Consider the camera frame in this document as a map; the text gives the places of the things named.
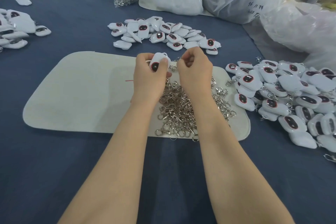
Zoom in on pile of finished fobs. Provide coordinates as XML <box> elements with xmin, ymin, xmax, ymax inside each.
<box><xmin>224</xmin><ymin>58</ymin><xmax>336</xmax><ymax>163</ymax></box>

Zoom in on cream felt work mat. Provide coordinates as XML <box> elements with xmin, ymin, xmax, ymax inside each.
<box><xmin>22</xmin><ymin>50</ymin><xmax>251</xmax><ymax>141</ymax></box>

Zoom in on person's left hand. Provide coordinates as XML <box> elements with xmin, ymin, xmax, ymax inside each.
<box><xmin>131</xmin><ymin>52</ymin><xmax>173</xmax><ymax>107</ymax></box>

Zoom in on person's right forearm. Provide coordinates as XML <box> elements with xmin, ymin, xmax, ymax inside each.
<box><xmin>195</xmin><ymin>104</ymin><xmax>296</xmax><ymax>224</ymax></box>

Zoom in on person's left forearm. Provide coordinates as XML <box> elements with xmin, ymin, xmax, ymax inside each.
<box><xmin>58</xmin><ymin>103</ymin><xmax>161</xmax><ymax>224</ymax></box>

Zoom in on pile of metal clasps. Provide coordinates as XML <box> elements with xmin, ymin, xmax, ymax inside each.
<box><xmin>154</xmin><ymin>56</ymin><xmax>236</xmax><ymax>142</ymax></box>

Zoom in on crumpled clear plastic bag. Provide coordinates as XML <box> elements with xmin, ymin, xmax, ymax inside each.
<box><xmin>260</xmin><ymin>0</ymin><xmax>336</xmax><ymax>71</ymax></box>

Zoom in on white fob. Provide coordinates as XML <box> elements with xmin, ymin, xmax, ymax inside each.
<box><xmin>149</xmin><ymin>52</ymin><xmax>171</xmax><ymax>73</ymax></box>

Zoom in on person's right hand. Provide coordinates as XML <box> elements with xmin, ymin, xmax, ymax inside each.
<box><xmin>176</xmin><ymin>47</ymin><xmax>214</xmax><ymax>111</ymax></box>

